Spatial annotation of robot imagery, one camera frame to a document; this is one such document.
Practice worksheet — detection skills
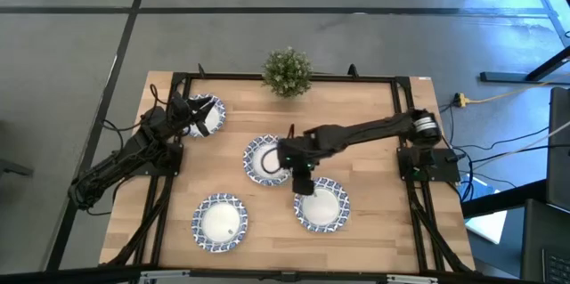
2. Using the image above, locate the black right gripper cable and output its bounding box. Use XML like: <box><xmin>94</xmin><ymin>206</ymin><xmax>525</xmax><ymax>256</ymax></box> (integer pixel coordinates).
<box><xmin>260</xmin><ymin>123</ymin><xmax>297</xmax><ymax>174</ymax></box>

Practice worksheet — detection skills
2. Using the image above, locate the blue patterned paper bowl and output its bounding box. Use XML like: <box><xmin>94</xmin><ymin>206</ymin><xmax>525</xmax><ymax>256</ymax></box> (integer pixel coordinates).
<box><xmin>184</xmin><ymin>93</ymin><xmax>227</xmax><ymax>139</ymax></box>
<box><xmin>242</xmin><ymin>134</ymin><xmax>293</xmax><ymax>187</ymax></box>
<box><xmin>292</xmin><ymin>176</ymin><xmax>352</xmax><ymax>234</ymax></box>
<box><xmin>191</xmin><ymin>192</ymin><xmax>249</xmax><ymax>255</ymax></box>

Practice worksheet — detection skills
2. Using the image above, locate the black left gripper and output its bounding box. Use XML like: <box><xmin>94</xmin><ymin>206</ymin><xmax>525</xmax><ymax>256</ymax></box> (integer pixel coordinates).
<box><xmin>165</xmin><ymin>92</ymin><xmax>217</xmax><ymax>139</ymax></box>

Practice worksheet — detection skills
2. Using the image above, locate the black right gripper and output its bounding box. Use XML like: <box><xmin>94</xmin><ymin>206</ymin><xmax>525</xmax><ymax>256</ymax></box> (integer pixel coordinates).
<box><xmin>275</xmin><ymin>134</ymin><xmax>320</xmax><ymax>197</ymax></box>

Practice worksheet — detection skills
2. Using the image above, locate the black desk foot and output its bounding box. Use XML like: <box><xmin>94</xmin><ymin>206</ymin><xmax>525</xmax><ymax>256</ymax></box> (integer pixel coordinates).
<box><xmin>479</xmin><ymin>45</ymin><xmax>570</xmax><ymax>84</ymax></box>

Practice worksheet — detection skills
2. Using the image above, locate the grey chair base leg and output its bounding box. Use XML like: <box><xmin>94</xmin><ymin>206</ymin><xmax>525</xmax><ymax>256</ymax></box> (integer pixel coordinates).
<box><xmin>0</xmin><ymin>158</ymin><xmax>35</xmax><ymax>178</ymax></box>

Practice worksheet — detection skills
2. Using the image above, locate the yellow power cable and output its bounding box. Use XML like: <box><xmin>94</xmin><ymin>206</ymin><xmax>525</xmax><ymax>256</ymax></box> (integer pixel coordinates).
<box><xmin>465</xmin><ymin>72</ymin><xmax>570</xmax><ymax>105</ymax></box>

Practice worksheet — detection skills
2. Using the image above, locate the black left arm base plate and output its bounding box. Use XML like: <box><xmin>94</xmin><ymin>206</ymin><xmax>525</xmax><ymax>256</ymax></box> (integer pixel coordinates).
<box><xmin>128</xmin><ymin>141</ymin><xmax>184</xmax><ymax>177</ymax></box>

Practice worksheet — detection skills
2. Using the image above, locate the light grey cable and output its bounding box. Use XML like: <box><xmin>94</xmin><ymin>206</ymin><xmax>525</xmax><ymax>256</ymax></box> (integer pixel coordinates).
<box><xmin>516</xmin><ymin>119</ymin><xmax>570</xmax><ymax>151</ymax></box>

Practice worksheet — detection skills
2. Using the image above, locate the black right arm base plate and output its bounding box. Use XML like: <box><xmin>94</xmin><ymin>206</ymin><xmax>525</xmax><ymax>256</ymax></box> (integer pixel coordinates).
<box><xmin>397</xmin><ymin>146</ymin><xmax>461</xmax><ymax>183</ymax></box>

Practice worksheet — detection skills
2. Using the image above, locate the black computer case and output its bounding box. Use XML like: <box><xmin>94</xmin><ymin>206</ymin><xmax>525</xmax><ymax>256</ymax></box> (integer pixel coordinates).
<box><xmin>546</xmin><ymin>86</ymin><xmax>570</xmax><ymax>212</ymax></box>

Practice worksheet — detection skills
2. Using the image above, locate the artificial potted green plant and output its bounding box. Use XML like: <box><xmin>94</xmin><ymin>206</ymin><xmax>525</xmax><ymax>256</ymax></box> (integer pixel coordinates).
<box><xmin>261</xmin><ymin>45</ymin><xmax>314</xmax><ymax>100</ymax></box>

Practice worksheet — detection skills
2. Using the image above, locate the black desk beam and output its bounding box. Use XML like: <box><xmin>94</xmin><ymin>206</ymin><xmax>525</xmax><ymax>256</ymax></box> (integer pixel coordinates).
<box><xmin>460</xmin><ymin>179</ymin><xmax>549</xmax><ymax>219</ymax></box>

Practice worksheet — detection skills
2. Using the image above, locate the white sheet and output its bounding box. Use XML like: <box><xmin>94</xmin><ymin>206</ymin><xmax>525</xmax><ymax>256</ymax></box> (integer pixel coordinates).
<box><xmin>462</xmin><ymin>208</ymin><xmax>509</xmax><ymax>245</ymax></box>

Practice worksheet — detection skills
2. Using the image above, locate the black rig crossbeam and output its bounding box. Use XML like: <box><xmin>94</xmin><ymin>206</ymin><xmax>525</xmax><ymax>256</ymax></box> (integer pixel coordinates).
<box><xmin>0</xmin><ymin>264</ymin><xmax>570</xmax><ymax>284</ymax></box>

